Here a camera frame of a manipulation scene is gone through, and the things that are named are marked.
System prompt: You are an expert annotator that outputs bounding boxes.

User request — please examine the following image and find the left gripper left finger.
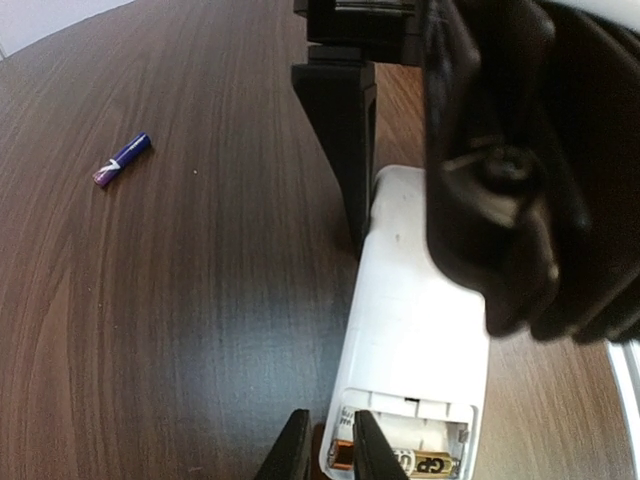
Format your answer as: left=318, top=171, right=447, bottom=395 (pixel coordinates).
left=254, top=409, right=312, bottom=480

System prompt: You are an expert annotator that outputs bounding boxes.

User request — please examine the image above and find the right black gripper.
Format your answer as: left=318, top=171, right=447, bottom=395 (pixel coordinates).
left=291, top=0, right=425, bottom=254

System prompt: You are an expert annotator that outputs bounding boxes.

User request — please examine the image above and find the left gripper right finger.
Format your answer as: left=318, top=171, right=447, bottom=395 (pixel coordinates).
left=353, top=410, right=408, bottom=480

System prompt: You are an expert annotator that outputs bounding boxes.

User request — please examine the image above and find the gold AAA battery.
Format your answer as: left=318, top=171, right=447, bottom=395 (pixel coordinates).
left=328, top=439, right=459, bottom=479

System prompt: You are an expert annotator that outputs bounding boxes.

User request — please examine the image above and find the white remote control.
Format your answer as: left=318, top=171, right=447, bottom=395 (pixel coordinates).
left=319, top=165, right=489, bottom=479

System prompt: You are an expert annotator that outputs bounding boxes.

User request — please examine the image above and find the purple AAA battery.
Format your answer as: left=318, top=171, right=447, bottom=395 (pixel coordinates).
left=93, top=132, right=151, bottom=188

